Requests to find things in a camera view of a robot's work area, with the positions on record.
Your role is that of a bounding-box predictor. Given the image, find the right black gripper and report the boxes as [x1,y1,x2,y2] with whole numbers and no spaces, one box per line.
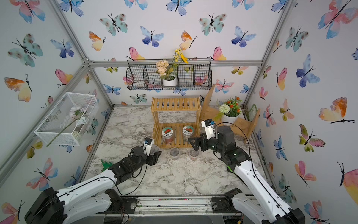
[189,132,227,156]

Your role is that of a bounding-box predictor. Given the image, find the red seed jar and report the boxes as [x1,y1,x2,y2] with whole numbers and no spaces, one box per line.
[189,149,200,161]

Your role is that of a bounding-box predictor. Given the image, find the strawberry lid jar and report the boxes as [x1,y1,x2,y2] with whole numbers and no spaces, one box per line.
[161,127,175,145]
[182,125,195,142]

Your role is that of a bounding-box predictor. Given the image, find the dark seed jar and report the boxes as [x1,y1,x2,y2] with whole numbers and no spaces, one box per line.
[170,147,180,160]

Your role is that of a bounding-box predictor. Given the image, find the two-tier wooden slat shelf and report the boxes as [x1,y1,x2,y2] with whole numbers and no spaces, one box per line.
[151,97,201,148]

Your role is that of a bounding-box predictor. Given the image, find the purple seed jar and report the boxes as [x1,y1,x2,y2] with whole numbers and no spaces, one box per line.
[150,145,160,155]

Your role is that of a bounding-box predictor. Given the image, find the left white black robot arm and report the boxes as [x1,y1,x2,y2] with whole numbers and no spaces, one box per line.
[25,147,162,224]

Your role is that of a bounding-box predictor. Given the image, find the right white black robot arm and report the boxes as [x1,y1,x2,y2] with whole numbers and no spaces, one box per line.
[188,125,305,224]

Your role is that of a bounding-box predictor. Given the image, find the green garden rake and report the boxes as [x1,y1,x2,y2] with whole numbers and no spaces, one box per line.
[101,159,113,172]

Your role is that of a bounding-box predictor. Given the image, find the tilted wooden stand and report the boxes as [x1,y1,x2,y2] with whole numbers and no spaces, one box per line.
[199,85,260,138]

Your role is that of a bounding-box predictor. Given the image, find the white pot orange flowers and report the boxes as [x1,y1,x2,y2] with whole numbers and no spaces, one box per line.
[215,97,242,125]

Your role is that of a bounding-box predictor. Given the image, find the pink white artificial flower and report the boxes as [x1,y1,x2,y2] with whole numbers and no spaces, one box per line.
[47,106,87,147]

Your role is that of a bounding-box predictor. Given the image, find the white pot beige yellow flowers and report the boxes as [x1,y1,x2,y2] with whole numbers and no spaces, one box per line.
[156,47,189,87]

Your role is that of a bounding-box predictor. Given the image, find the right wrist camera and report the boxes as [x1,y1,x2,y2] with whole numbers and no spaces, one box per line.
[201,119,215,140]

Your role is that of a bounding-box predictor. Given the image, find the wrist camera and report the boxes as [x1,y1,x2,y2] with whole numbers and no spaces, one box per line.
[143,137,155,156]
[201,119,215,140]

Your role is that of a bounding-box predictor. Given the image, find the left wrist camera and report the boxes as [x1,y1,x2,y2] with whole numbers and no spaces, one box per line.
[143,137,155,156]

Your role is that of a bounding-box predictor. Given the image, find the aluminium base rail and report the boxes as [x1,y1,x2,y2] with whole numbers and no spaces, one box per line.
[54,195,293,224]

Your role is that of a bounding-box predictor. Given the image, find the white mesh wall basket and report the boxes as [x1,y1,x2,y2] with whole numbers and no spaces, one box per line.
[34,92,99,146]

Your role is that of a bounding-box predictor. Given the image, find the black wire wall basket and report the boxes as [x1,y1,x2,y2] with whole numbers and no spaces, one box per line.
[124,58,212,91]

